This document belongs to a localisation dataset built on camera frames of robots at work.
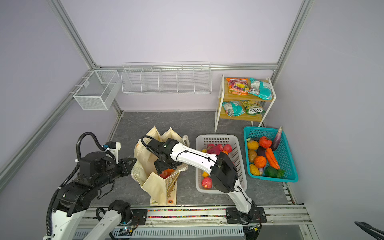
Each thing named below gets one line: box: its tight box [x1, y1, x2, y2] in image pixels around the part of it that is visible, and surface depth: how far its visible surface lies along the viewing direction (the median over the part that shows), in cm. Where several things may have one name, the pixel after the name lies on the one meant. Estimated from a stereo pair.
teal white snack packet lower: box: [222, 100, 246, 117], surface depth 98 cm
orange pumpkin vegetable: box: [254, 155, 267, 168], surface depth 85 cm
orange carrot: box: [265, 148, 281, 170], surface depth 93 cm
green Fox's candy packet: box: [240, 100, 266, 116], surface depth 99 cm
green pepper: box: [264, 166, 286, 178], surface depth 86 cm
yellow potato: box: [247, 140, 260, 150], surface depth 96 cm
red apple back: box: [223, 144, 233, 153], surface depth 96 cm
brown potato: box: [248, 149, 258, 163], surface depth 91 cm
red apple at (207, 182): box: [202, 177, 213, 189], surface depth 81 cm
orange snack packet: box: [226, 78, 250, 96], surface depth 84 cm
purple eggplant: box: [271, 125, 283, 151], surface depth 96 cm
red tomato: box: [259, 136, 272, 149], surface depth 94 cm
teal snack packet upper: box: [248, 77, 273, 101], surface depth 84 cm
